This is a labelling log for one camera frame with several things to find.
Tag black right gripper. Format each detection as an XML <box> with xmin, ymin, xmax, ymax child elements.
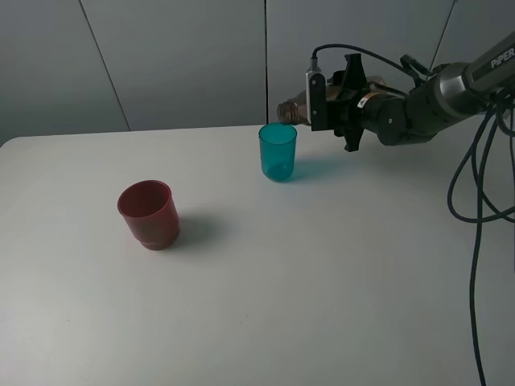
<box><xmin>329</xmin><ymin>53</ymin><xmax>410</xmax><ymax>152</ymax></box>

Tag smoky transparent water bottle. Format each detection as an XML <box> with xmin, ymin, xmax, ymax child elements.
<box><xmin>276</xmin><ymin>75</ymin><xmax>389</xmax><ymax>124</ymax></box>

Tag teal transparent plastic cup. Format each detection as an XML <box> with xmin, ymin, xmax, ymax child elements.
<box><xmin>258</xmin><ymin>123</ymin><xmax>297</xmax><ymax>182</ymax></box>

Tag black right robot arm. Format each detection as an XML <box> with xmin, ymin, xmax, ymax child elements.
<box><xmin>327</xmin><ymin>35</ymin><xmax>514</xmax><ymax>152</ymax></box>

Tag red plastic cup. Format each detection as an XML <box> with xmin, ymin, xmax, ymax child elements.
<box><xmin>117</xmin><ymin>180</ymin><xmax>180</xmax><ymax>250</ymax></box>

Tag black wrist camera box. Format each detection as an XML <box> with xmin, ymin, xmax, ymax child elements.
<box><xmin>306</xmin><ymin>70</ymin><xmax>328</xmax><ymax>131</ymax></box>

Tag black camera cable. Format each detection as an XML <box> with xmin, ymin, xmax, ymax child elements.
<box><xmin>308</xmin><ymin>44</ymin><xmax>515</xmax><ymax>386</ymax></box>

